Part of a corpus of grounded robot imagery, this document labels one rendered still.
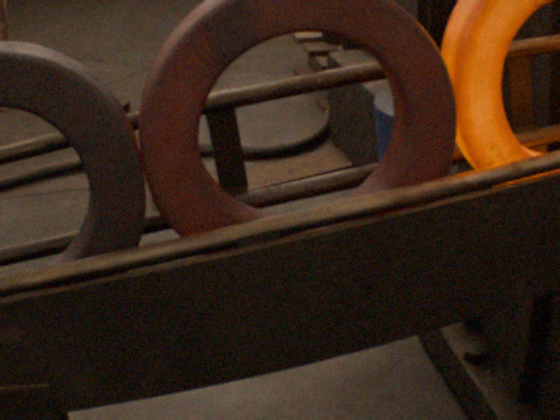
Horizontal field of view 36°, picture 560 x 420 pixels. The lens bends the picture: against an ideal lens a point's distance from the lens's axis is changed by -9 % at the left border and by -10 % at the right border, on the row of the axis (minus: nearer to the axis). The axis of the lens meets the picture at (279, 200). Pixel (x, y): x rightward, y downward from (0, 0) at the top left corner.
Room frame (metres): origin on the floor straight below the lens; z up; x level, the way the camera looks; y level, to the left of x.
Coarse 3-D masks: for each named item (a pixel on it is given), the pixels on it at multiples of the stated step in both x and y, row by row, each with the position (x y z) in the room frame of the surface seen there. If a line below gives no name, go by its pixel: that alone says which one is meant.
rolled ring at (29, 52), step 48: (0, 48) 0.47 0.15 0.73; (48, 48) 0.49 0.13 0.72; (0, 96) 0.45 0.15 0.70; (48, 96) 0.46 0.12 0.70; (96, 96) 0.47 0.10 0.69; (96, 144) 0.47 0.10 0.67; (96, 192) 0.46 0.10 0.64; (144, 192) 0.47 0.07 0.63; (96, 240) 0.46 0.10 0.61; (48, 288) 0.46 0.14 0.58
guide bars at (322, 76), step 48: (528, 48) 0.58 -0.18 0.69; (240, 96) 0.54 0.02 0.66; (288, 96) 0.55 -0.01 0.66; (528, 96) 0.59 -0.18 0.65; (48, 144) 0.52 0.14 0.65; (240, 144) 0.55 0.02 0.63; (528, 144) 0.56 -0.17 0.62; (240, 192) 0.54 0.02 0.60; (288, 192) 0.53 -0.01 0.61; (48, 240) 0.50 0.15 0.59
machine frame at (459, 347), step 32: (544, 32) 0.98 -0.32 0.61; (544, 64) 0.98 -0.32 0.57; (544, 96) 0.98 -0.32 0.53; (480, 320) 1.19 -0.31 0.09; (512, 320) 1.08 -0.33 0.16; (544, 320) 0.97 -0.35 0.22; (448, 352) 1.17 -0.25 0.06; (480, 352) 1.10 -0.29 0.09; (512, 352) 1.01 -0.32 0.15; (544, 352) 0.97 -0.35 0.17; (480, 384) 1.05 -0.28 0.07; (512, 384) 0.99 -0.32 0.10; (544, 384) 0.95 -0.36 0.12; (480, 416) 1.02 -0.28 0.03; (512, 416) 0.96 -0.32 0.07; (544, 416) 0.93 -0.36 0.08
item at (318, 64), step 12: (300, 36) 2.87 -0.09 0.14; (312, 36) 2.86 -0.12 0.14; (324, 36) 2.77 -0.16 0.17; (336, 36) 2.72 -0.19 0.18; (312, 48) 2.70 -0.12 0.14; (324, 48) 2.70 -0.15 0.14; (336, 48) 2.70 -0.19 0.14; (348, 48) 2.52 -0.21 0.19; (360, 48) 2.49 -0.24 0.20; (312, 60) 2.88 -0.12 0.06; (324, 60) 2.56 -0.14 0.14; (300, 72) 2.87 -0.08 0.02; (312, 72) 2.87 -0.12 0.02; (324, 108) 2.49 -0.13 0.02
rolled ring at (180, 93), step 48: (240, 0) 0.48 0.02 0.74; (288, 0) 0.49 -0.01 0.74; (336, 0) 0.49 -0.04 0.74; (384, 0) 0.50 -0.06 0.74; (192, 48) 0.48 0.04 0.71; (240, 48) 0.48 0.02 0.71; (384, 48) 0.49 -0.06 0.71; (432, 48) 0.50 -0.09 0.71; (144, 96) 0.49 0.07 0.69; (192, 96) 0.48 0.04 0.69; (432, 96) 0.50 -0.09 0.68; (144, 144) 0.47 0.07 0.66; (192, 144) 0.48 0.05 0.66; (432, 144) 0.50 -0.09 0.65; (192, 192) 0.48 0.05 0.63
